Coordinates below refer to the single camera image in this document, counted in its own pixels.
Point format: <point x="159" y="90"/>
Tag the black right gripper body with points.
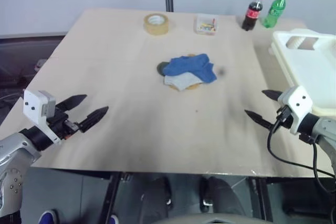
<point x="285" y="118"/>

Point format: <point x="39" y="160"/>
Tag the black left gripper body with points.
<point x="60" y="125"/>

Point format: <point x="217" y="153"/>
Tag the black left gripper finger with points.
<point x="94" y="118"/>
<point x="72" y="102"/>

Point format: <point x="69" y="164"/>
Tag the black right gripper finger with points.
<point x="262" y="120"/>
<point x="272" y="94"/>

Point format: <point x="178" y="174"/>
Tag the blue cloth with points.
<point x="189" y="66"/>

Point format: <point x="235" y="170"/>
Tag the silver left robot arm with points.
<point x="15" y="150"/>

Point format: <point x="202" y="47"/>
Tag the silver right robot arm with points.
<point x="325" y="132"/>

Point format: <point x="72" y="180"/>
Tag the white plastic tray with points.
<point x="299" y="61"/>

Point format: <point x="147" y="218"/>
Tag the clear box with coloured bits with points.
<point x="206" y="26"/>

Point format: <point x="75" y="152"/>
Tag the dark low furniture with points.
<point x="18" y="58"/>

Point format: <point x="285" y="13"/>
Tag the black table leg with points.
<point x="111" y="197"/>
<point x="262" y="200"/>

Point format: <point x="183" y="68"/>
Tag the green bottle with yellow cap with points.
<point x="274" y="11"/>

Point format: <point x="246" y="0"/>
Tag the dark green sock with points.
<point x="161" y="68"/>

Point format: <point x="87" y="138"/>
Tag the cola bottle with red cap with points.
<point x="251" y="12"/>

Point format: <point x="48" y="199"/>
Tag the grey cloth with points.
<point x="181" y="81"/>

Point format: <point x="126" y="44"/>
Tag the blue shoe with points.
<point x="113" y="219"/>
<point x="48" y="217"/>

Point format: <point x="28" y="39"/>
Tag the beige packing tape roll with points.
<point x="155" y="27"/>

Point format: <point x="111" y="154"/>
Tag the grey rounded robot torso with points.
<point x="212" y="218"/>

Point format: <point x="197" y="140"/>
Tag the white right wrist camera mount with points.
<point x="299" y="103"/>

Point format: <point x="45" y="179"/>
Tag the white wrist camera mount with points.
<point x="299" y="103"/>
<point x="32" y="106"/>

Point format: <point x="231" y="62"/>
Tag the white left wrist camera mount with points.
<point x="32" y="106"/>

